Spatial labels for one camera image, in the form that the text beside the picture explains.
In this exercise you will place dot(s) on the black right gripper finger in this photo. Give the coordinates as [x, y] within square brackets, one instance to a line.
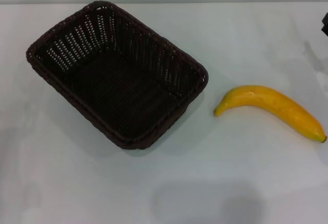
[325, 24]

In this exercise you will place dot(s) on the black woven plastic basket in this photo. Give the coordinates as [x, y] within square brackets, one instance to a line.
[120, 90]

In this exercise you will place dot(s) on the yellow banana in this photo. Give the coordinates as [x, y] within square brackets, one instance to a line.
[276, 102]

